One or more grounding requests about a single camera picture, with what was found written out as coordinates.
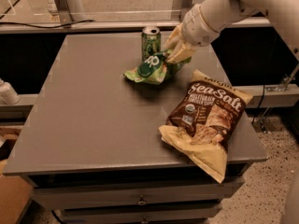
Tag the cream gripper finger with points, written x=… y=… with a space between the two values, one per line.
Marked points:
x=181 y=52
x=174 y=40

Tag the green rice chip bag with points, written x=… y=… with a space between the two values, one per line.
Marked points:
x=155 y=69

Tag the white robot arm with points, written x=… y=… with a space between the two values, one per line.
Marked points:
x=270 y=194

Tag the green soda can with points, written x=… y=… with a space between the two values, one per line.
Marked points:
x=151 y=41

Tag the brown sea salt chip bag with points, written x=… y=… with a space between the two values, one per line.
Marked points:
x=201 y=125

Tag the grey drawer cabinet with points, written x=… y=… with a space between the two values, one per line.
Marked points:
x=91 y=147

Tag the upper drawer knob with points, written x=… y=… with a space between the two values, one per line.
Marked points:
x=141 y=202

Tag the white pipe at left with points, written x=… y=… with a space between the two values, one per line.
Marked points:
x=8 y=94

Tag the cardboard box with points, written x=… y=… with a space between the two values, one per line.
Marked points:
x=14 y=192

